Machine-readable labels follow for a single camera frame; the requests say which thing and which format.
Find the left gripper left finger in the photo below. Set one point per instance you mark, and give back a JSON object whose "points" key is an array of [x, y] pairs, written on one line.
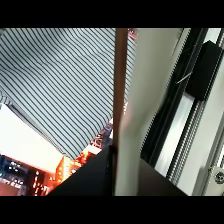
{"points": [[90, 176]]}

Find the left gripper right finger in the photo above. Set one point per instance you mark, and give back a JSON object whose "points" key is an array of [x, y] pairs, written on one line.
{"points": [[156, 181]]}

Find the striped shirt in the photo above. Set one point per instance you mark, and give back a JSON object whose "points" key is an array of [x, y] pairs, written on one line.
{"points": [[60, 76]]}

